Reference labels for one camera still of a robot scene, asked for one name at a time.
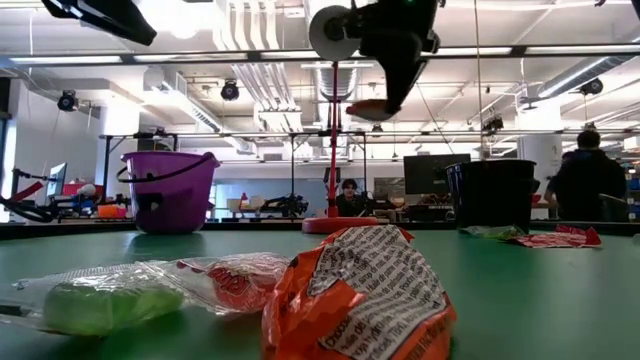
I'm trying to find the flat red Skittles pack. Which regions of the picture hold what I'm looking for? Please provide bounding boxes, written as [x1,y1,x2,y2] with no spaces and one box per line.
[503,224,603,250]

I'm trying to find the person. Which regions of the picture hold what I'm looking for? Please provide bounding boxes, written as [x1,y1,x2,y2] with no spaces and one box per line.
[543,129,630,224]
[335,178,374,219]

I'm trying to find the red candy clear wrapper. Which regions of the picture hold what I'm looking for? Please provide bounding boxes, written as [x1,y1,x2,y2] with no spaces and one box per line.
[143,252,292,317]

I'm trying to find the red desk lamp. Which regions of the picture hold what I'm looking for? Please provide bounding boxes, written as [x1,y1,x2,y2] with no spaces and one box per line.
[301,4,380,236]

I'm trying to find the small desk monitor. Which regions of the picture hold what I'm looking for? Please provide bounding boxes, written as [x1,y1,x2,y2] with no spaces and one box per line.
[45,162,69,200]

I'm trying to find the orange box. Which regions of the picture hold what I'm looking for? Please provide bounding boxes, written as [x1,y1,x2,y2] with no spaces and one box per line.
[97,204,129,220]

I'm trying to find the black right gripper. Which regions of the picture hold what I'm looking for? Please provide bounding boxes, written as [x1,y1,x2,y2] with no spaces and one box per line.
[349,0,442,115]

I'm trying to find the orange candy pack white label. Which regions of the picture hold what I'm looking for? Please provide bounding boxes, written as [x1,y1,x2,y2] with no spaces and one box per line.
[260,224,458,360]

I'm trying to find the green candy clear wrapper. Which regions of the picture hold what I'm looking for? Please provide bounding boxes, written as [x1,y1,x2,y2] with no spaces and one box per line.
[0,262,187,338]

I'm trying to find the black computer monitor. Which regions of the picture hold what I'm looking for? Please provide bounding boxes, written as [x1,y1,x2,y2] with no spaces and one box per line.
[403,153,472,196]

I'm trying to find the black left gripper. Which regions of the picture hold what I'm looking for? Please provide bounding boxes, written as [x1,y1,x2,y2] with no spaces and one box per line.
[40,0,158,48]

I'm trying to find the black plastic bucket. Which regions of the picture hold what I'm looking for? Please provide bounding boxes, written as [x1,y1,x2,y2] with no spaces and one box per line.
[447,159,543,232]

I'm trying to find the purple plastic bucket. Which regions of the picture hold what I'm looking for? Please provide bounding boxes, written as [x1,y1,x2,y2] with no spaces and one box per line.
[116,151,222,236]

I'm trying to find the green table mat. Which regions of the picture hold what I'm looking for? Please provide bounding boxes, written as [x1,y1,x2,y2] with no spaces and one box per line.
[0,228,640,360]

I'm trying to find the red bar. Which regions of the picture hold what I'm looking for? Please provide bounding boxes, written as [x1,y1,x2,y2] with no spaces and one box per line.
[8,182,44,204]

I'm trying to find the thin hanging cable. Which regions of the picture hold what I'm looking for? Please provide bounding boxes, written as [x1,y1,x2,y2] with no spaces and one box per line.
[471,0,487,162]

